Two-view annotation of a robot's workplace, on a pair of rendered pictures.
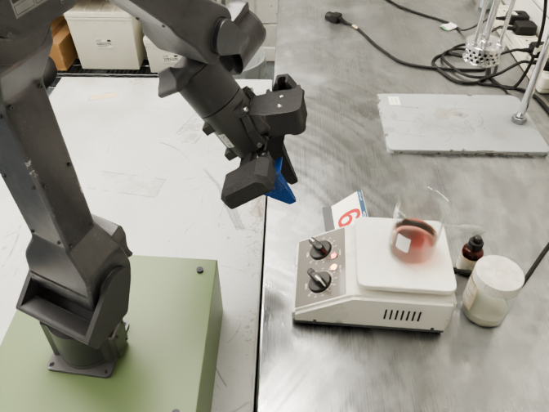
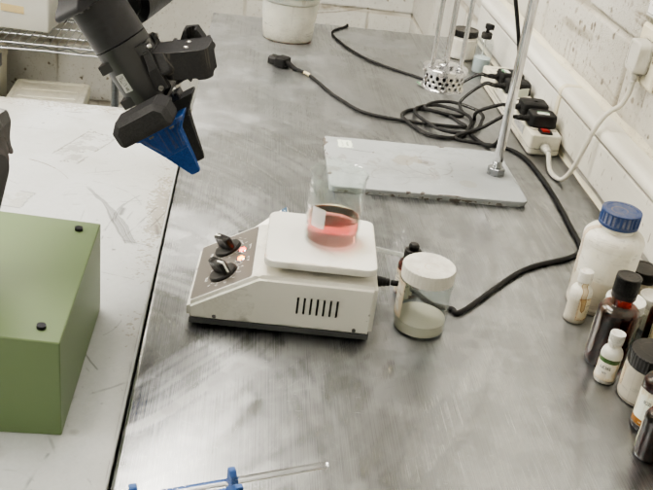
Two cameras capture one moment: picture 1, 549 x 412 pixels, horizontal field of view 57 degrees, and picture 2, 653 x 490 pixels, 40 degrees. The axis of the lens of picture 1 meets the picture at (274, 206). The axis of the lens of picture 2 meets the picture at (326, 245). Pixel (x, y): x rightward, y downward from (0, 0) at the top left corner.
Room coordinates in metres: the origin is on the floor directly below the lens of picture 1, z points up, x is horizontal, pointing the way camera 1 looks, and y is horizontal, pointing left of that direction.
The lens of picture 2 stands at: (-0.44, -0.04, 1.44)
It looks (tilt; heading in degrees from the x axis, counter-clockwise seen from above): 28 degrees down; 352
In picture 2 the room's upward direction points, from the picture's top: 8 degrees clockwise
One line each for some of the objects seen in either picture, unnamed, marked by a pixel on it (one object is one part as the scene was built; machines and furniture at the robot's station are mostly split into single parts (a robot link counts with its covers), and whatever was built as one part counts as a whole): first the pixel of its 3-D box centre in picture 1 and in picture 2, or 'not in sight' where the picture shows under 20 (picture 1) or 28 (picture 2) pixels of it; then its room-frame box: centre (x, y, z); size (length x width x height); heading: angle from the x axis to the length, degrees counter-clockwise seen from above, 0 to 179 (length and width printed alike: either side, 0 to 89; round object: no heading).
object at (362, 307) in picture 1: (377, 273); (293, 274); (0.44, -0.14, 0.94); 0.22 x 0.13 x 0.08; 85
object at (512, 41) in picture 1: (524, 43); (517, 105); (1.16, -0.60, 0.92); 0.40 x 0.06 x 0.04; 178
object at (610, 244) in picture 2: not in sight; (607, 258); (0.48, -0.52, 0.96); 0.07 x 0.07 x 0.13
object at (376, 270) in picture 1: (402, 253); (321, 242); (0.43, -0.16, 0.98); 0.12 x 0.12 x 0.01; 85
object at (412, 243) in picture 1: (415, 226); (334, 206); (0.44, -0.17, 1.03); 0.07 x 0.06 x 0.08; 0
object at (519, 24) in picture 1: (520, 27); (512, 86); (1.19, -0.59, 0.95); 0.07 x 0.04 x 0.02; 88
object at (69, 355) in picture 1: (86, 330); not in sight; (0.28, 0.19, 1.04); 0.07 x 0.07 x 0.06; 84
